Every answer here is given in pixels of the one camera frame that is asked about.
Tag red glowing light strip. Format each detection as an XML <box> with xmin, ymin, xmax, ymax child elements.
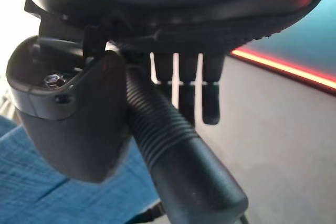
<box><xmin>230</xmin><ymin>47</ymin><xmax>336</xmax><ymax>97</ymax></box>

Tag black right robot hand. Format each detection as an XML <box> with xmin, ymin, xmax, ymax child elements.
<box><xmin>5</xmin><ymin>0</ymin><xmax>333</xmax><ymax>186</ymax></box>

